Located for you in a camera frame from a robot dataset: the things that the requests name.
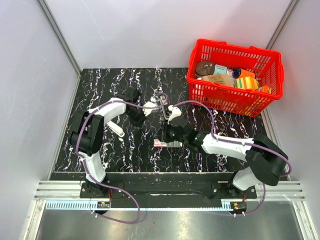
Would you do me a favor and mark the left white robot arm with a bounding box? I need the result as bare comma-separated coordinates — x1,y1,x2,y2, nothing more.
68,89,147,198

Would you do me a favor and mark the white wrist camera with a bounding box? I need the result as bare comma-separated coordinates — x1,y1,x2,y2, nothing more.
142,97,159,117
167,105,182,124

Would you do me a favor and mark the staple box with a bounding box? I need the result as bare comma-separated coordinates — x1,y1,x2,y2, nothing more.
153,139,183,148

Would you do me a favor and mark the red plastic basket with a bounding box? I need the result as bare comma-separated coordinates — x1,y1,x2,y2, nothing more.
186,39,284,117

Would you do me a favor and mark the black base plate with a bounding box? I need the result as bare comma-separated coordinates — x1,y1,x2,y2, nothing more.
49,171,257,203

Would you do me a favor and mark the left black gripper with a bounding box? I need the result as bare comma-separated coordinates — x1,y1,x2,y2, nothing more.
125,104,150,128

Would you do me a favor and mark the teal white card box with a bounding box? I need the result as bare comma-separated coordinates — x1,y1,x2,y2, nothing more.
213,64,228,75

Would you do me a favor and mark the black grey stapler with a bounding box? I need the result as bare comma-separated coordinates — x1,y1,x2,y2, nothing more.
158,93,170,120

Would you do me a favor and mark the brown round object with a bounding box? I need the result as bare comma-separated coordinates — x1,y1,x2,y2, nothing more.
195,61,215,78

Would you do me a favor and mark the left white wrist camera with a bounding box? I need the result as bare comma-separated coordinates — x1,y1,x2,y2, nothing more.
142,97,159,117

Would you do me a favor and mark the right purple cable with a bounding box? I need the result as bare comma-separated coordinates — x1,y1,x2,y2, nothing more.
172,99,293,217

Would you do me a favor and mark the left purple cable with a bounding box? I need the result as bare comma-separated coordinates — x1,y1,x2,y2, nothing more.
75,92,167,224

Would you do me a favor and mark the yellow green sponge pack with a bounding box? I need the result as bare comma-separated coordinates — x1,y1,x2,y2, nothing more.
235,76,259,90

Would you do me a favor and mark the orange snack packet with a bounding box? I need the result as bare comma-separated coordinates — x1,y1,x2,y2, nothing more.
256,85,272,94

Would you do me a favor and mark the purple cable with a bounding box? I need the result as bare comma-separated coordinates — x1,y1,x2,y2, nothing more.
75,92,167,224
172,99,293,217

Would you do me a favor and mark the brown cardboard box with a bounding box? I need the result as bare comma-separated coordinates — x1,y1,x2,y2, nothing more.
201,73,235,87

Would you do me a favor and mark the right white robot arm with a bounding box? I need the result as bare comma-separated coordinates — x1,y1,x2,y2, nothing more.
153,116,288,198

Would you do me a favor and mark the aluminium rail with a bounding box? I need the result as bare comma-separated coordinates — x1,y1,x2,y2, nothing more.
34,181,305,212

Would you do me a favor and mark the orange bottle blue cap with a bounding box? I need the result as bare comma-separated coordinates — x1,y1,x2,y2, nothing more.
232,68,256,79

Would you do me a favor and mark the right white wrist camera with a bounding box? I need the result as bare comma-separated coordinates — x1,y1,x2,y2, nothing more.
167,105,182,124

